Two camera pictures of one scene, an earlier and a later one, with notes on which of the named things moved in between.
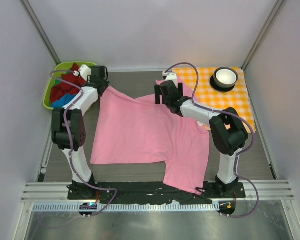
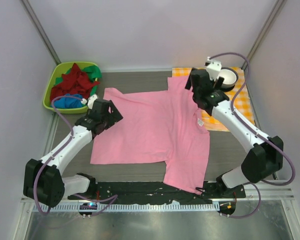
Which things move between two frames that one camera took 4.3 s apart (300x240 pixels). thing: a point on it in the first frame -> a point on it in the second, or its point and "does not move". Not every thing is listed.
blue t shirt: x=63 y=101 does not move
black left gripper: x=103 y=85 -> x=106 y=110
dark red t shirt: x=70 y=84 does not move
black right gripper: x=162 y=90 -> x=197 y=79
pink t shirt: x=147 y=130 does not move
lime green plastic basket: x=58 y=70 does not move
